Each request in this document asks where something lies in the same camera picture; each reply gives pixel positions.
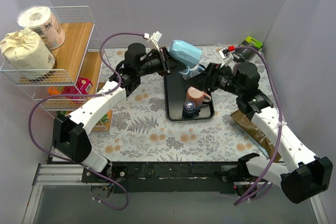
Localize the pink snack box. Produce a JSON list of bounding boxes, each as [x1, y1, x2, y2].
[[62, 77, 93, 99]]

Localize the purple cable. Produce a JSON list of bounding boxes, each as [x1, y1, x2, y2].
[[28, 33, 148, 211], [233, 47, 284, 206]]

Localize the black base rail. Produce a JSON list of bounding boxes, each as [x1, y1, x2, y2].
[[39, 159, 284, 195]]

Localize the floral table mat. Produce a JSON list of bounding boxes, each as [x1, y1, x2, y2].
[[51, 45, 274, 162]]

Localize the small dark blue mug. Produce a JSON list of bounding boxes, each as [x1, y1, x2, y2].
[[182, 100, 201, 119]]

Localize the pink mug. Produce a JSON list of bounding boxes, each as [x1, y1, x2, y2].
[[186, 87, 212, 108]]

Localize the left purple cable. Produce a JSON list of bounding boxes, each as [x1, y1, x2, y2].
[[28, 33, 148, 211]]

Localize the brown coffee bag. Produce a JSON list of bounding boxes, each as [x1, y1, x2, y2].
[[230, 110, 275, 159]]

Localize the white wire shelf rack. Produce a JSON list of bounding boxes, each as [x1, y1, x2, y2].
[[0, 5, 118, 133]]

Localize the blue mug white base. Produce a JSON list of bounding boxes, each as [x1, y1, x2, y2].
[[180, 65, 205, 80]]

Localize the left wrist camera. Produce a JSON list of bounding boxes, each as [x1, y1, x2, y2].
[[143, 31, 162, 50]]

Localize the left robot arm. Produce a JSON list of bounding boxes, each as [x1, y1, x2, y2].
[[52, 40, 202, 182]]

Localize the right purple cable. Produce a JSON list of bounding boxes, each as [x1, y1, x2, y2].
[[233, 47, 284, 206]]

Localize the white toilet paper roll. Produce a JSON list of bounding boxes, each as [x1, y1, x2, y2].
[[17, 6, 66, 50]]

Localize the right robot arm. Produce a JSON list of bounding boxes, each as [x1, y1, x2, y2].
[[187, 62, 333, 204]]

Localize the light blue faceted mug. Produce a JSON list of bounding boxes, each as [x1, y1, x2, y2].
[[168, 40, 202, 68]]

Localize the grey-blue faceted mug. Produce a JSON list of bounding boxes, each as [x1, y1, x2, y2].
[[189, 70, 202, 79]]

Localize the black rectangular tray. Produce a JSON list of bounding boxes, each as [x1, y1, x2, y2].
[[164, 73, 214, 121]]

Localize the colourful sponge pack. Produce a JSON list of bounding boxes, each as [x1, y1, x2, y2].
[[56, 111, 70, 116]]

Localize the cream wrapped paper roll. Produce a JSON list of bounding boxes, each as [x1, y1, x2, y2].
[[1, 27, 57, 80]]

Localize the orange snack packet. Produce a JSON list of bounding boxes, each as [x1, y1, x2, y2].
[[47, 86, 65, 98]]

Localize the black green box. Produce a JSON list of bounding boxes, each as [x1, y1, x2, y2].
[[233, 36, 263, 62]]

